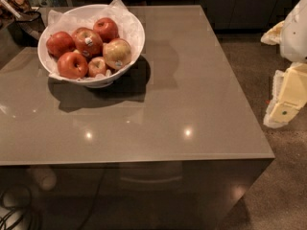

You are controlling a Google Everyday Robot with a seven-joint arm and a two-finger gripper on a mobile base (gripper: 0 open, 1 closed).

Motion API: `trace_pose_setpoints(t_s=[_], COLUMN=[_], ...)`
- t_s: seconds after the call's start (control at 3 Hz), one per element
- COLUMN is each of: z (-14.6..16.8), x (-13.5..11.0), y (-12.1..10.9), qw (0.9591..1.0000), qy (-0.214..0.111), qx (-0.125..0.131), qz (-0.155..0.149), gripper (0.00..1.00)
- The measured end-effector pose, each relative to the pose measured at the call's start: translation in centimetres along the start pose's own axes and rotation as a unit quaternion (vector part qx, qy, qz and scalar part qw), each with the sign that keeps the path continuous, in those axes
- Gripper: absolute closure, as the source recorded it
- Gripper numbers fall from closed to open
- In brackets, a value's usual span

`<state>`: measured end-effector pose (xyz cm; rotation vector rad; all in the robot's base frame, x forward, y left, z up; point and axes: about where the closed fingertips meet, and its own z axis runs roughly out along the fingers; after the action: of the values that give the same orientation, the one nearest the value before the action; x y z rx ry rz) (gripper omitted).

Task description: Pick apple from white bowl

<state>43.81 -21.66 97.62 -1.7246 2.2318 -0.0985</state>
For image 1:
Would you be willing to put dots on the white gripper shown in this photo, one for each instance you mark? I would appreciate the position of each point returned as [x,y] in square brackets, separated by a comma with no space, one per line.
[295,33]

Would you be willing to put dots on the yellowish red apple with sticker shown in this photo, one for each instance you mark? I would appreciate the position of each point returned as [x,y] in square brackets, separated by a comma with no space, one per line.
[117,53]

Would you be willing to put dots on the red apple back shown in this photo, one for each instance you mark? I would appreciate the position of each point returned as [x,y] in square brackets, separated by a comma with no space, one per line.
[106,28]

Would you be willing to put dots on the small red apple front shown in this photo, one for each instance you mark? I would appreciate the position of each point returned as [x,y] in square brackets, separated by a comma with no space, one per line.
[96,66]

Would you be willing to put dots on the white bowl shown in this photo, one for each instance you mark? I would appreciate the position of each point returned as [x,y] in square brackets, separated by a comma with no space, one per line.
[92,80]

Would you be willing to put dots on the red apple centre with sticker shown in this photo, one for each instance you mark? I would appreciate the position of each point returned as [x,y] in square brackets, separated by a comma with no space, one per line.
[87,42]

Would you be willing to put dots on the red apple front left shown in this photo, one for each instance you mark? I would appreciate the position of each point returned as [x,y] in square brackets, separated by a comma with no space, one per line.
[72,65]

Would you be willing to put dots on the red apple far left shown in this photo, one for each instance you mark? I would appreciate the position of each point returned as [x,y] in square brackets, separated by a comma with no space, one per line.
[60,43]

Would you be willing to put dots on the white paper liner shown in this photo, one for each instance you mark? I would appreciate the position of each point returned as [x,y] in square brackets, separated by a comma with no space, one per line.
[128,23]

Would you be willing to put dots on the dark bag on left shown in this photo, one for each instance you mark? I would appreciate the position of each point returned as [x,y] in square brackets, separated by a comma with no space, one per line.
[28,21]

